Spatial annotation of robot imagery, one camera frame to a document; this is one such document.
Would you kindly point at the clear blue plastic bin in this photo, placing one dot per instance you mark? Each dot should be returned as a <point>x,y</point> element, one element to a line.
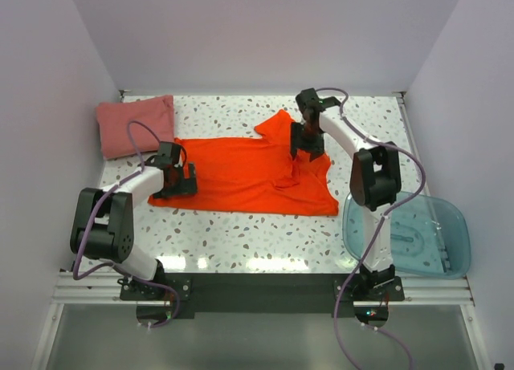
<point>429,237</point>

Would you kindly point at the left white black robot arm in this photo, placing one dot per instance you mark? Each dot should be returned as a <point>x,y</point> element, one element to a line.
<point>103,228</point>

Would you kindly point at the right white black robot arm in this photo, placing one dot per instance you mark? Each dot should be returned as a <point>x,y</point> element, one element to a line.
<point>375,180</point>

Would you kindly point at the orange t shirt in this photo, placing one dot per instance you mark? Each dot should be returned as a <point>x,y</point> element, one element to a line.
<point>256,175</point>

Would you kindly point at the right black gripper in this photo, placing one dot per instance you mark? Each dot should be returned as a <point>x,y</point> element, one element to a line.
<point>296,143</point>

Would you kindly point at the aluminium frame rail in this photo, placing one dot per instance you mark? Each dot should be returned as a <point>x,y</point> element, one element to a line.
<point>192,241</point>

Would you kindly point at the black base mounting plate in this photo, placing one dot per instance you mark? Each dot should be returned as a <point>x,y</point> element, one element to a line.
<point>183,295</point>

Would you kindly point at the folded pink t shirt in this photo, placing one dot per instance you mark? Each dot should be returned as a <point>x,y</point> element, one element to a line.
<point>126,128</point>

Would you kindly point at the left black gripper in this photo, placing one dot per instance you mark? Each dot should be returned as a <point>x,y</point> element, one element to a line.
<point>186,185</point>

